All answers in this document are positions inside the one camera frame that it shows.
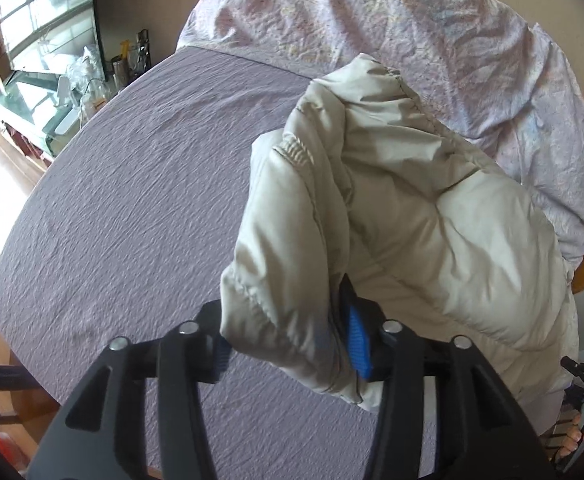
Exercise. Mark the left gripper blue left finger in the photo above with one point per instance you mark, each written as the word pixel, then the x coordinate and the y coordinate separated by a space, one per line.
pixel 223 353

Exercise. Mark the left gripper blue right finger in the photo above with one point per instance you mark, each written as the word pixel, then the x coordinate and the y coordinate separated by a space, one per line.
pixel 357 319

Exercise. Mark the white puffer down jacket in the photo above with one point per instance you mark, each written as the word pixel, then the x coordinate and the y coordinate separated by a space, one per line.
pixel 362 184

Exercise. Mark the person's right hand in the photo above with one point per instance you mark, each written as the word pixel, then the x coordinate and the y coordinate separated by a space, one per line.
pixel 566 440

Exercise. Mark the lavender bed sheet mattress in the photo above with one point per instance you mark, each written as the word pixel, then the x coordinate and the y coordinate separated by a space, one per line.
pixel 127 234

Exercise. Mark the glass top TV cabinet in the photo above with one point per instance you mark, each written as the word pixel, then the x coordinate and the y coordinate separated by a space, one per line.
pixel 48 110

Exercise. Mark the pink floral crumpled duvet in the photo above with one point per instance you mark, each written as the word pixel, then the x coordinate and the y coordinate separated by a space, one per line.
pixel 477 66

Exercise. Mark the flat screen television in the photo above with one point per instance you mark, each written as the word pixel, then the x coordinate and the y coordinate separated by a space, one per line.
pixel 48 36

